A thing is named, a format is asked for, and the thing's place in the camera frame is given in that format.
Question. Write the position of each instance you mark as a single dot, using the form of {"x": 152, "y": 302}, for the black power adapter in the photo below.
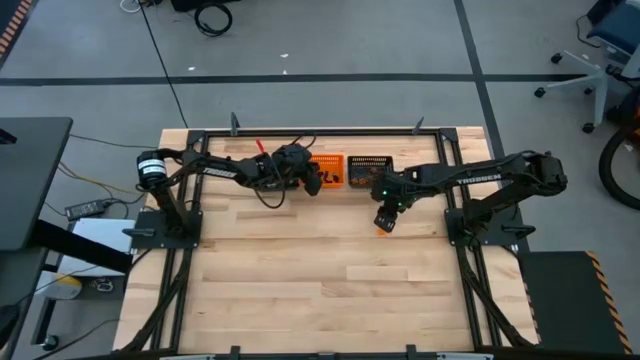
{"x": 87, "y": 208}

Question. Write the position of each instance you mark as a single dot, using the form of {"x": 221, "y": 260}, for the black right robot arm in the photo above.
{"x": 477, "y": 178}

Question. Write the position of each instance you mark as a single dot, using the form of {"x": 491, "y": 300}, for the white and yellow object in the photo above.
{"x": 60, "y": 287}

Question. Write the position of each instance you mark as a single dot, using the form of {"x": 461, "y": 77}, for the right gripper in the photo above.
{"x": 395, "y": 192}

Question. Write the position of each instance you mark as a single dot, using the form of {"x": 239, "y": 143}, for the red clip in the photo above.
{"x": 260, "y": 145}

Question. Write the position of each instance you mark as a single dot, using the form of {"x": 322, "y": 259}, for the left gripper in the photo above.
{"x": 292, "y": 160}

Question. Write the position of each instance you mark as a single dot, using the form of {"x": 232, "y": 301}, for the white box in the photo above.
{"x": 102, "y": 232}

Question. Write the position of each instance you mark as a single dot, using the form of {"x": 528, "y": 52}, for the black desk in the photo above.
{"x": 30, "y": 180}

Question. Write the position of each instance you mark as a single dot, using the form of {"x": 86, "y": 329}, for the black mat with hazard stripes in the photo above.
{"x": 570, "y": 300}
{"x": 10, "y": 25}

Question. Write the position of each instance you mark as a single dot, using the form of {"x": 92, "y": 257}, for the orange slotted plastic basket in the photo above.
{"x": 332, "y": 162}

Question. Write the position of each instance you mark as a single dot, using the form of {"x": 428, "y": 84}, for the office chair with blue seat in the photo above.
{"x": 600, "y": 85}

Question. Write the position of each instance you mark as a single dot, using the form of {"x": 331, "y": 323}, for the black aluminium table frame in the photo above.
{"x": 320, "y": 133}

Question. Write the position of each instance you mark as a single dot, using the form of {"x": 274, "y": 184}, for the black desk foot bar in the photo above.
{"x": 80, "y": 245}

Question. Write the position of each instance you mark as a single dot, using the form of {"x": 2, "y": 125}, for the black equipment base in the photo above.
{"x": 200, "y": 4}

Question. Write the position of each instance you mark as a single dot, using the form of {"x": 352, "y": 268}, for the black caster wheel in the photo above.
{"x": 50, "y": 342}

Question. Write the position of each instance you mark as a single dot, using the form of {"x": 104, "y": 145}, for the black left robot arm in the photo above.
{"x": 220, "y": 172}

